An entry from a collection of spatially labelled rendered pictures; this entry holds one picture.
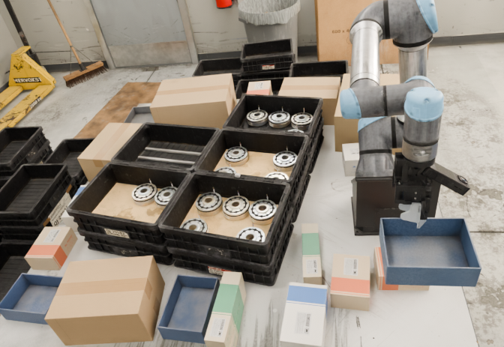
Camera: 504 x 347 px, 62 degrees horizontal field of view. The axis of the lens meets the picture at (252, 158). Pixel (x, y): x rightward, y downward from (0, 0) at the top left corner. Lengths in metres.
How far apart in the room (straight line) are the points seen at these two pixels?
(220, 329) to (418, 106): 0.83
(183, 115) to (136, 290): 1.07
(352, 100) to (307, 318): 0.67
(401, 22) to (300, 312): 0.91
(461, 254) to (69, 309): 1.14
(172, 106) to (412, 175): 1.45
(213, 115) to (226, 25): 2.50
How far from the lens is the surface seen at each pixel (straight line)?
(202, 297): 1.55
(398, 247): 1.16
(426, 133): 0.97
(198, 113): 2.21
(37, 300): 1.82
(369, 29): 1.30
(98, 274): 1.55
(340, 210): 1.75
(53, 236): 1.91
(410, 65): 1.43
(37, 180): 2.81
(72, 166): 3.02
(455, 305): 1.54
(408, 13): 1.35
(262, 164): 1.80
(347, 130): 1.96
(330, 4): 4.25
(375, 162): 1.54
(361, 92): 1.06
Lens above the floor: 1.95
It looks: 38 degrees down
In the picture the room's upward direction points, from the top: 10 degrees counter-clockwise
